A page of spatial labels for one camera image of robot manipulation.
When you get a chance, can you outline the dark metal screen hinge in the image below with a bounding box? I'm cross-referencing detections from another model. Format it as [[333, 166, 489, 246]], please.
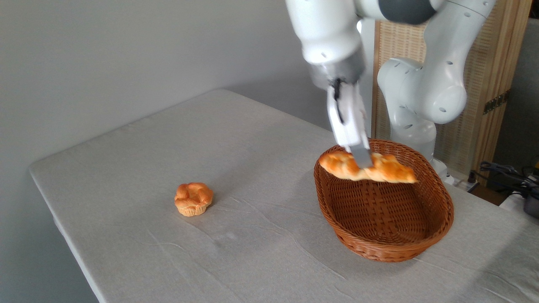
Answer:
[[483, 90, 511, 115]]

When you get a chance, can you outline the grey tablecloth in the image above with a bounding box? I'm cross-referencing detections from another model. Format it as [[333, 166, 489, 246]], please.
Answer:
[[29, 88, 539, 303]]

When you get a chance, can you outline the black cable bundle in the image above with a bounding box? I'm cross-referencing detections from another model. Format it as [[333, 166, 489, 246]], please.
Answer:
[[470, 161, 539, 199]]

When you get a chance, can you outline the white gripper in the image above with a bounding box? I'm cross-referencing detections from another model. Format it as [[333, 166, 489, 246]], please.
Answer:
[[326, 79, 374, 168]]

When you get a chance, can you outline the long braided bread loaf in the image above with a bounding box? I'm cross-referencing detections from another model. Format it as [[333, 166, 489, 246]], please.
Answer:
[[319, 151, 419, 184]]

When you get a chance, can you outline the round muffin-shaped bread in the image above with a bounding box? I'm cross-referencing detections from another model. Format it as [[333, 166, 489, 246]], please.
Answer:
[[174, 182, 214, 217]]

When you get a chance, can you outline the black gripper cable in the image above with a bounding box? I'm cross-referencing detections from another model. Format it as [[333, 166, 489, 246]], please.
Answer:
[[332, 78, 346, 125]]

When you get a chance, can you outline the brown wicker basket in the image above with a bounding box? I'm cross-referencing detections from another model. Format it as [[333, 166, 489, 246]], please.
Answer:
[[314, 139, 455, 263]]

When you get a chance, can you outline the white power strip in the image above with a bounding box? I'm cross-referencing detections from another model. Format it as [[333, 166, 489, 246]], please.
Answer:
[[446, 173, 480, 191]]

